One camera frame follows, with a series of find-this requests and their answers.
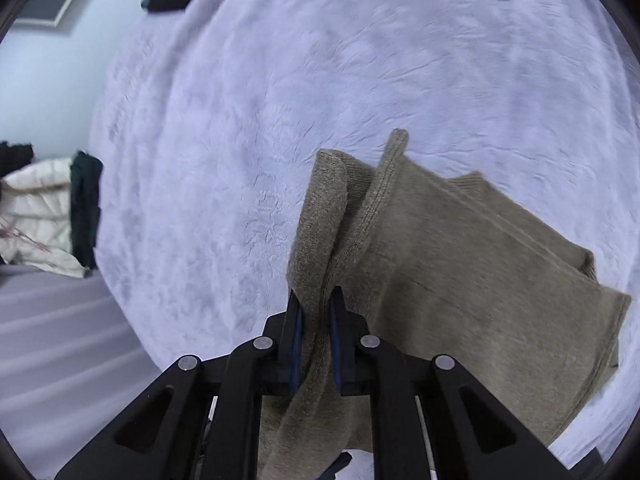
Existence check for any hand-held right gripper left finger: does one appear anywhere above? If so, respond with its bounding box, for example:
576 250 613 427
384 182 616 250
54 290 306 480

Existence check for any black cloth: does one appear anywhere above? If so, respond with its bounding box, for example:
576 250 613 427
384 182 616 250
0 141 35 177

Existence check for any olive knit sweater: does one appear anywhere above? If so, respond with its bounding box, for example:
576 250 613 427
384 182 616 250
260 129 633 480

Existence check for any grey bed sheet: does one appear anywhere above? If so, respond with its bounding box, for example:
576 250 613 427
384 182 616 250
0 264 166 478

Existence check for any dark green cloth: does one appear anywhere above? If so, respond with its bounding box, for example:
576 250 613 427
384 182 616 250
69 150 104 271

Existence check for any white puffy jacket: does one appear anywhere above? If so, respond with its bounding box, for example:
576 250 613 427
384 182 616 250
0 156 91 278

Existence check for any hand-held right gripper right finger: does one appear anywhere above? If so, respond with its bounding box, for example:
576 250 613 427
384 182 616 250
327 285 576 480

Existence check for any lavender plush blanket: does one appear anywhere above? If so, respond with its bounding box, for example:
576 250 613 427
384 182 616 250
87 0 640 467

